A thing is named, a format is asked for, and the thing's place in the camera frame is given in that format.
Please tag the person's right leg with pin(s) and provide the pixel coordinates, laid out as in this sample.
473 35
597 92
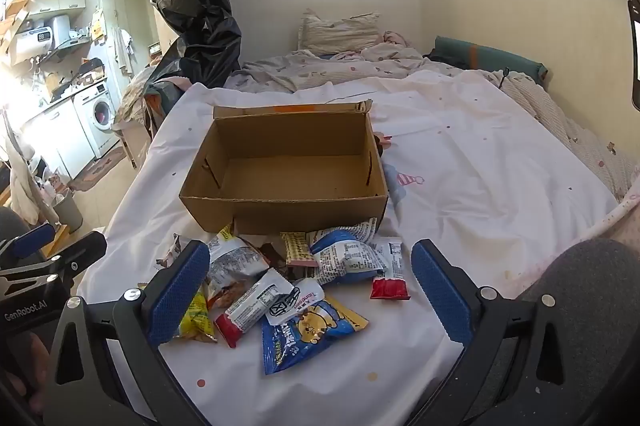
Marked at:
595 271

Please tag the grey trash bin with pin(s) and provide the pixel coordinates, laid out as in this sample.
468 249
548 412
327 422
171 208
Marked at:
67 211

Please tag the white water heater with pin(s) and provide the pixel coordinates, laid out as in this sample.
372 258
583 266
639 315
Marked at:
59 30

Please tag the white wall cabinet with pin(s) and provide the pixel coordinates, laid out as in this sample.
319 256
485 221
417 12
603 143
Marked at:
57 3

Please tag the yellow snack packet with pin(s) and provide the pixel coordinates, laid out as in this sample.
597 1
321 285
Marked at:
197 318

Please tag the person's left hand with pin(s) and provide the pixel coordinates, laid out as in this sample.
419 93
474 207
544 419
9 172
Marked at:
30 361

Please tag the white snack packet red end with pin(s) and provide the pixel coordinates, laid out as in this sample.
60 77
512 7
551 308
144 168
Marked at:
390 288

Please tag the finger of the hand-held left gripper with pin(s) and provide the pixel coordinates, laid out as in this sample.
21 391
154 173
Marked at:
32 240
82 251

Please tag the white pink-print snack packet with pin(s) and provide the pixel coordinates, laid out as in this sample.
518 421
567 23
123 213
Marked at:
302 301

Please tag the range hood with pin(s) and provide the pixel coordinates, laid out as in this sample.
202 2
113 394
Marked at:
50 48

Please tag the tall white cabinet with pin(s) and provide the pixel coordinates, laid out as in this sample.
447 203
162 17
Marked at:
112 20

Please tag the white floor cabinet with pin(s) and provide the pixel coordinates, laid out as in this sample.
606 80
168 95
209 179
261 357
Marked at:
57 135

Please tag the dark flat panel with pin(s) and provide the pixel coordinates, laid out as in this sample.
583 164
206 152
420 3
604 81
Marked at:
635 55

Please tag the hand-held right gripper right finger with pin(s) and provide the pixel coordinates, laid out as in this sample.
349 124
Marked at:
442 296

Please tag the white red-ended snack wrapper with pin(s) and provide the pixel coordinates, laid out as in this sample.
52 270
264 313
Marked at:
250 303

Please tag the white washing machine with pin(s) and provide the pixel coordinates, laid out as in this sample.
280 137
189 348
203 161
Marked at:
97 115

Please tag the brown cardboard box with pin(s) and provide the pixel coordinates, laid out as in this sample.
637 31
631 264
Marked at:
280 206

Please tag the white printed quilt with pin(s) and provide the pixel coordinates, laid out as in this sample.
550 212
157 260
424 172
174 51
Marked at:
490 186

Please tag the wooden staircase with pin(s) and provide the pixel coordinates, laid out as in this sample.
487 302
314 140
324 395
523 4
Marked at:
20 15

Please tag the floral grey quilt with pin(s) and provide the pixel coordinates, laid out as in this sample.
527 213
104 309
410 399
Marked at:
325 68

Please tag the beige pink-ended snack bar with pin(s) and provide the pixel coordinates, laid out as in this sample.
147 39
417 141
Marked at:
297 248

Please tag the silver snack packet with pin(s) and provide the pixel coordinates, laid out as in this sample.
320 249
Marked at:
235 261

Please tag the dark cloth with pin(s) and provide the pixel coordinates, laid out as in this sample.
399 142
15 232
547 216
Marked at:
382 143

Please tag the blue bear-print snack packet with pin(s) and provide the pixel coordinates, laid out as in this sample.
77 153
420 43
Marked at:
312 333

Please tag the patterned floor rug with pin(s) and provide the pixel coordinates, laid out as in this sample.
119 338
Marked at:
100 171

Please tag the striped pillow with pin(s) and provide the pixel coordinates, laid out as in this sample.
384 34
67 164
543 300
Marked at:
340 30

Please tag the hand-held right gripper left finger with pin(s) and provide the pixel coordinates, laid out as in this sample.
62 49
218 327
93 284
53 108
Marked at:
177 296

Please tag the blue white puffed snack packet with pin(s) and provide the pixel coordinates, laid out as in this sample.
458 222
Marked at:
345 258

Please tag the dark brown snack packet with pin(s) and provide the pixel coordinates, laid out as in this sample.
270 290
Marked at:
274 257

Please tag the green rolled blanket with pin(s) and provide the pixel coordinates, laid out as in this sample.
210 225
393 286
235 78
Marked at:
490 55

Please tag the white hanging towel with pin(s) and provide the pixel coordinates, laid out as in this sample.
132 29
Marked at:
17 186

